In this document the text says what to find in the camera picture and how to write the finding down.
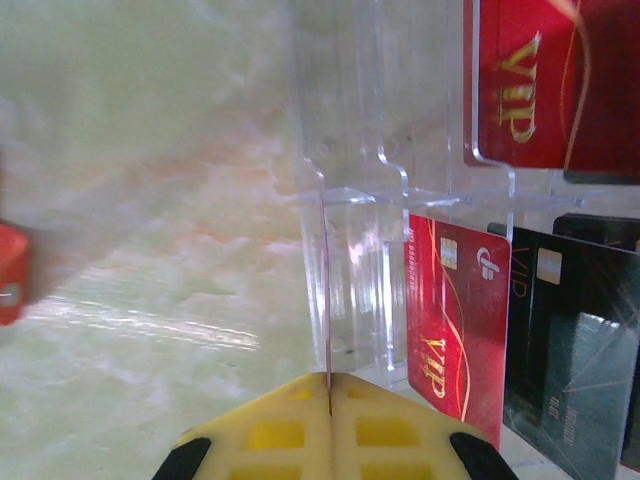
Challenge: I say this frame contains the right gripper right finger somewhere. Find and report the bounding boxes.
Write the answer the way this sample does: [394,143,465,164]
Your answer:
[332,373,519,480]

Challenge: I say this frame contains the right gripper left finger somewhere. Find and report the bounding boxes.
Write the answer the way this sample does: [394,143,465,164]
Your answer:
[152,372,334,480]

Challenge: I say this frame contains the red VIP card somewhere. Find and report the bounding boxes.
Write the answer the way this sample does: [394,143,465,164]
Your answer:
[404,213,514,451]
[462,0,640,171]

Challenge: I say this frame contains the red and black packets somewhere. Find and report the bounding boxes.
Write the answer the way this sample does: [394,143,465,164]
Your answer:
[284,0,640,480]

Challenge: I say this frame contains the black VIP card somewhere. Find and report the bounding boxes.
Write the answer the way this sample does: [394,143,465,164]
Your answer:
[502,234,640,480]
[487,222,539,436]
[552,213,640,251]
[563,168,640,185]

